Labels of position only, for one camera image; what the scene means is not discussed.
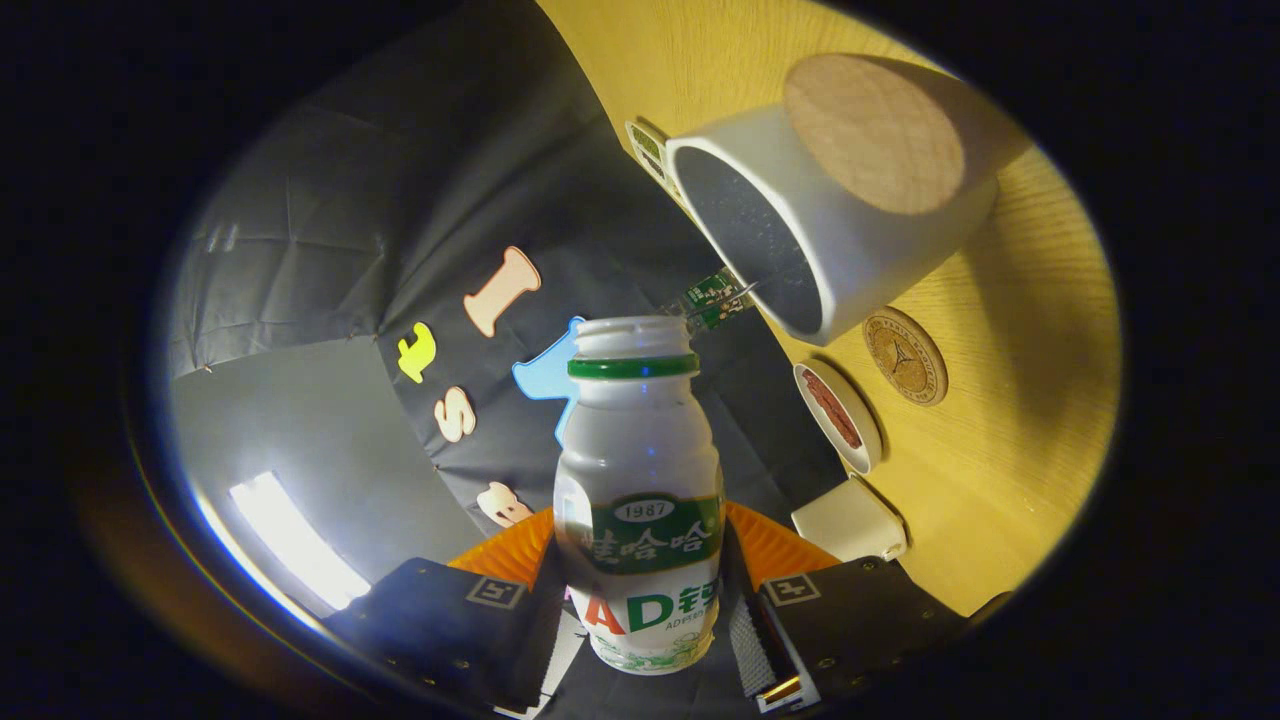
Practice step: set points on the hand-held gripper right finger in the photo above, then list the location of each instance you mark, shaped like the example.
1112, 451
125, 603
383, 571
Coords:
745, 620

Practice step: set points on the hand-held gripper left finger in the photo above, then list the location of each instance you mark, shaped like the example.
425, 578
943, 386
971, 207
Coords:
530, 640

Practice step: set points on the white juice bottle green label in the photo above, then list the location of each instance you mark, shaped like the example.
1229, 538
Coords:
640, 450

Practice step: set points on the round wooden coaster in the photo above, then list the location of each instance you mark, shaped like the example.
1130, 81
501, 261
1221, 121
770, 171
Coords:
905, 356

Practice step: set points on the clear plastic water bottle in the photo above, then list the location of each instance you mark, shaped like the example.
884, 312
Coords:
712, 298

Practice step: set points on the cream toaster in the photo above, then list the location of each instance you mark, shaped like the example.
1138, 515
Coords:
850, 525

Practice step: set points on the round white plate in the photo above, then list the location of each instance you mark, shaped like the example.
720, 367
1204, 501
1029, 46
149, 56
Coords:
865, 440

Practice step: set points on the red sausages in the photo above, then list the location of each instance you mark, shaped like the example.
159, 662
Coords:
832, 408

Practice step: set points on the ceiling light panel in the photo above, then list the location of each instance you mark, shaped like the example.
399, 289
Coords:
300, 545

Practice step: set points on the wooden table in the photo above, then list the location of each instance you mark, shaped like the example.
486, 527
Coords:
1010, 400

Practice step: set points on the black backdrop cloth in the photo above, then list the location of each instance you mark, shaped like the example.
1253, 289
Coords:
450, 180

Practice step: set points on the white divided dish with beans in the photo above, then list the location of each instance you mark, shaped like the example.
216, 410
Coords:
648, 150

